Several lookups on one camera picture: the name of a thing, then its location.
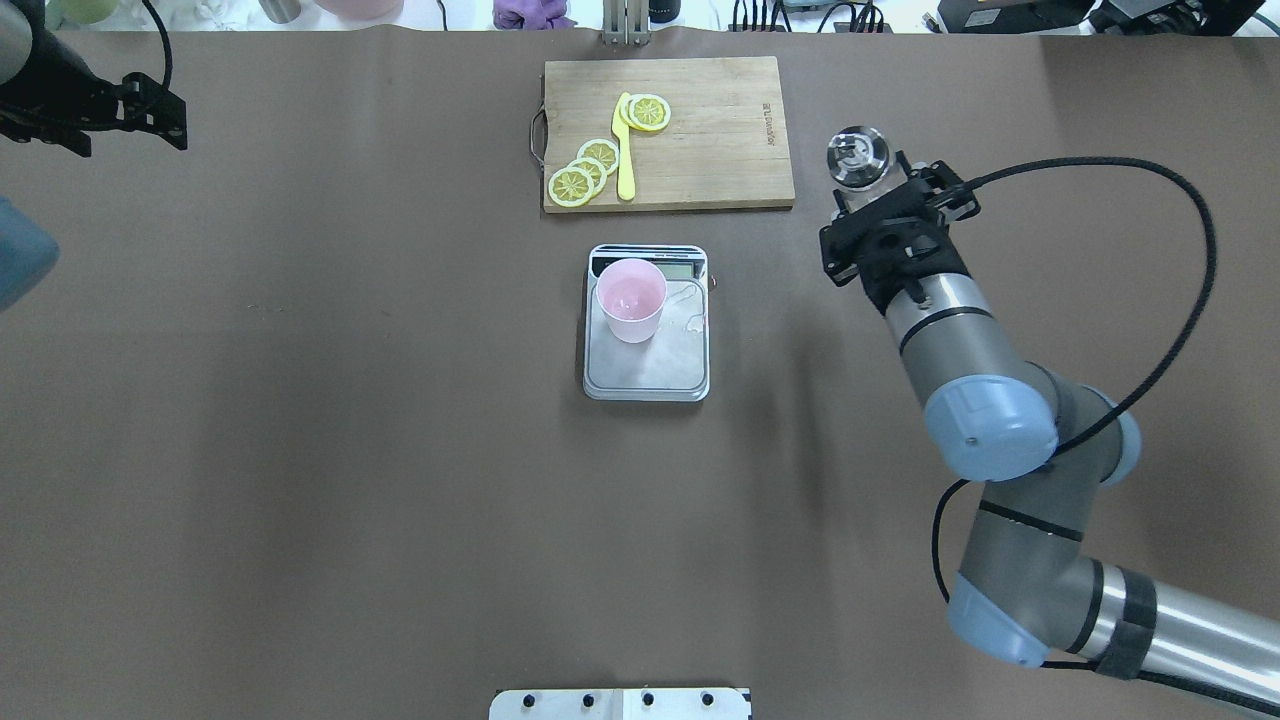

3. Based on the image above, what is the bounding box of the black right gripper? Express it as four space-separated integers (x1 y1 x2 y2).
819 161 980 314

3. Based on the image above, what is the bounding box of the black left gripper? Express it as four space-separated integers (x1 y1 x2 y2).
1 35 122 158

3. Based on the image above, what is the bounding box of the glass sauce bottle steel spout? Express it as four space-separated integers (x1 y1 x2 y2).
826 126 893 217

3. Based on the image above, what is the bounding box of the pink plastic cup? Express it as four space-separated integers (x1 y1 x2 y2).
595 258 667 345

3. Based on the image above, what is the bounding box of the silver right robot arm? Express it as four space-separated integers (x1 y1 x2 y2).
819 151 1277 717

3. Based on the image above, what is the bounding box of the silver digital kitchen scale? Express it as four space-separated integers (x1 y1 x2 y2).
582 243 710 404

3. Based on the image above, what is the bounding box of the green bottle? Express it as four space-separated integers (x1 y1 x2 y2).
45 0 118 28

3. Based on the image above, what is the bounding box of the bamboo cutting board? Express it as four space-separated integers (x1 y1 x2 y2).
541 56 796 213

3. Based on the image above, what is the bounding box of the black power strip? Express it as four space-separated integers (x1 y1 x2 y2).
721 1 892 35

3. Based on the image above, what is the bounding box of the yellow plastic knife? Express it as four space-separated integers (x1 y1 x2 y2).
611 92 636 202

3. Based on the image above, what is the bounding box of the lemon slice near knife blade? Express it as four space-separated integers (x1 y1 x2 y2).
621 94 672 133

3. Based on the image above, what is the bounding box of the black water bottle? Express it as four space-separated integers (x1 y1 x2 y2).
646 0 682 24

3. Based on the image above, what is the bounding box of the lemon slice far end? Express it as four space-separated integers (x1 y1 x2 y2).
547 167 595 208

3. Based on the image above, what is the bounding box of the purple cloth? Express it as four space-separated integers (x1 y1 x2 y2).
492 0 577 31

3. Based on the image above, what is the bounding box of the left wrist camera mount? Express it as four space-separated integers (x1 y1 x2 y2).
115 72 189 151

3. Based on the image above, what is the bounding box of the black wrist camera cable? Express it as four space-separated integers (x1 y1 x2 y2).
931 155 1280 714

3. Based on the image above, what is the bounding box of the aluminium frame post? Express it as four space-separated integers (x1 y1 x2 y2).
600 0 652 47

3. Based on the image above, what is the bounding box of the white pedestal column base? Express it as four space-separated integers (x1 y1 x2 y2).
488 687 754 719

